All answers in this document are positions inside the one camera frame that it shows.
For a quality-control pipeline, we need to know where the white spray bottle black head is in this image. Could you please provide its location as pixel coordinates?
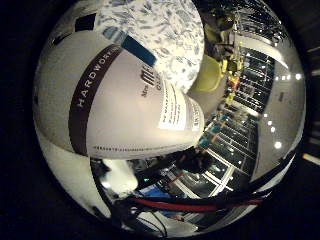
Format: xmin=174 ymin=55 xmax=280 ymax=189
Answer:
xmin=32 ymin=31 xmax=206 ymax=160

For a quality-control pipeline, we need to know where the black tape square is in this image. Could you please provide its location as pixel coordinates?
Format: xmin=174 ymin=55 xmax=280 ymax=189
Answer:
xmin=73 ymin=13 xmax=98 ymax=33

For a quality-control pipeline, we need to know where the yellow-green chair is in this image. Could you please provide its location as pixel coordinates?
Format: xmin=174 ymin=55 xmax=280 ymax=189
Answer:
xmin=189 ymin=54 xmax=225 ymax=94

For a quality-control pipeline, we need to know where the blue floral white tablecloth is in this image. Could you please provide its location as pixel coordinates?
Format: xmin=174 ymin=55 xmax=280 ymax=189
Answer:
xmin=53 ymin=0 xmax=206 ymax=95

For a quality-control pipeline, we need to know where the dark shelf rack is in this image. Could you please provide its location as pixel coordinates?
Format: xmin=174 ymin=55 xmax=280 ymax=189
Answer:
xmin=198 ymin=46 xmax=278 ymax=188

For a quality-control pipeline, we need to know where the red cable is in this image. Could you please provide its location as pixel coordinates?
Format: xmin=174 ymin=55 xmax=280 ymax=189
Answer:
xmin=129 ymin=195 xmax=265 ymax=213

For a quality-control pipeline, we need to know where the black cable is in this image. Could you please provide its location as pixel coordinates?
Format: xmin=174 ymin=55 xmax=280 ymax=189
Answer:
xmin=126 ymin=149 xmax=298 ymax=209

